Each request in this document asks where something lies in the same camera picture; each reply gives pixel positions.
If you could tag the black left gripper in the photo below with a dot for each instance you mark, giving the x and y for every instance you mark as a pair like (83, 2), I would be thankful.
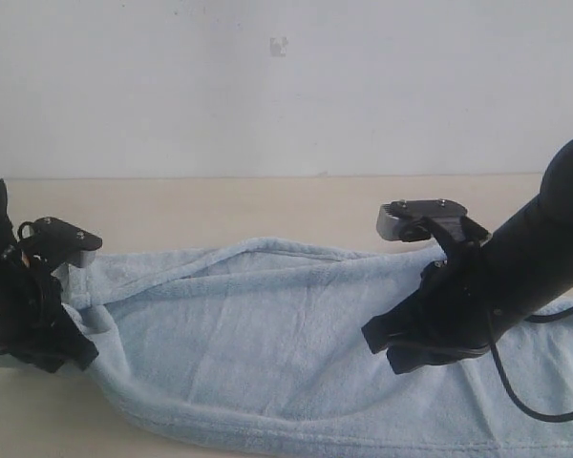
(47, 330)

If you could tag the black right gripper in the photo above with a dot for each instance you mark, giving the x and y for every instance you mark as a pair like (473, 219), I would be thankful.
(443, 320)

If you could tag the light blue fluffy towel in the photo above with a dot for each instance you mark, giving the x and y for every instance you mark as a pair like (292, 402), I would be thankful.
(257, 347)

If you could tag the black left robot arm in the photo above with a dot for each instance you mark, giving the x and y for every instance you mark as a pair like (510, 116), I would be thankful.
(23, 236)

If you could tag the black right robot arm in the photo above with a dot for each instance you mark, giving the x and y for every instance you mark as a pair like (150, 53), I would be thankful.
(488, 281)

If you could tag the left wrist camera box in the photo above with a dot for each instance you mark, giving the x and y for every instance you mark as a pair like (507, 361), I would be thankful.
(58, 242)

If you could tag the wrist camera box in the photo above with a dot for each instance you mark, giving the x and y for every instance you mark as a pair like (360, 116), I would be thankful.
(58, 242)
(418, 220)

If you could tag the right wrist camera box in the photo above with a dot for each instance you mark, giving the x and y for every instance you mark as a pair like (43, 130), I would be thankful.
(418, 220)

